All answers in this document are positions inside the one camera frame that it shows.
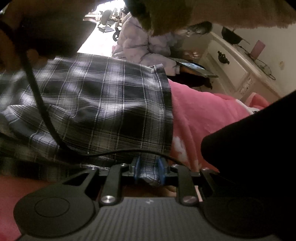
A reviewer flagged black white plaid shirt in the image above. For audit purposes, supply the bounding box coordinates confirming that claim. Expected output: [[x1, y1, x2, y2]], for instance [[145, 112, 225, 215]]
[[0, 53, 174, 187]]

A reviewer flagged pink floral blanket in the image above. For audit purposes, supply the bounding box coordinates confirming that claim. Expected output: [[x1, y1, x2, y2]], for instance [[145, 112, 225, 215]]
[[0, 80, 271, 241]]

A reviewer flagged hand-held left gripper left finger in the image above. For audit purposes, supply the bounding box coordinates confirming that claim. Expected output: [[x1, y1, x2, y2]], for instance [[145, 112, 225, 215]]
[[61, 157, 141, 206]]

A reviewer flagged white dresser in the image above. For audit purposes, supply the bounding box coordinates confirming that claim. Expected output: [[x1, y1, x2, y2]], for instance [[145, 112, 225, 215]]
[[203, 31, 281, 99]]

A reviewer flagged wheelchair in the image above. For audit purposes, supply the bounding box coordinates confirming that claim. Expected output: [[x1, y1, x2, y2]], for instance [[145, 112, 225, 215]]
[[97, 9, 123, 42]]

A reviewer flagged tablet computer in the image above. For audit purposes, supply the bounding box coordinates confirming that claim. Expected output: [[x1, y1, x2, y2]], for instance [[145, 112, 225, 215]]
[[170, 57, 219, 78]]

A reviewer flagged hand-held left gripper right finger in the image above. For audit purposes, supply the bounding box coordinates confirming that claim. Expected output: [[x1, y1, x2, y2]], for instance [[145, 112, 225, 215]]
[[156, 157, 221, 206]]

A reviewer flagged pink cup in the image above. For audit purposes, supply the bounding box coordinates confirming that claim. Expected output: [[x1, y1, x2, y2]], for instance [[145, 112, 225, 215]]
[[251, 40, 265, 57]]

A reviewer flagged person's fur-trimmed hood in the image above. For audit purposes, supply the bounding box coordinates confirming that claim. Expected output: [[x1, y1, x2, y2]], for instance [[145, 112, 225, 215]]
[[125, 0, 296, 36]]

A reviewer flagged black pan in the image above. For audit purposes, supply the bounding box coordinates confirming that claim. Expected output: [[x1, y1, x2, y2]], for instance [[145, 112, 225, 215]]
[[221, 26, 250, 46]]

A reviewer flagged person's dark jacket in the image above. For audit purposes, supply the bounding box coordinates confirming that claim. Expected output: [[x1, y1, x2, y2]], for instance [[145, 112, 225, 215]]
[[0, 0, 99, 73]]

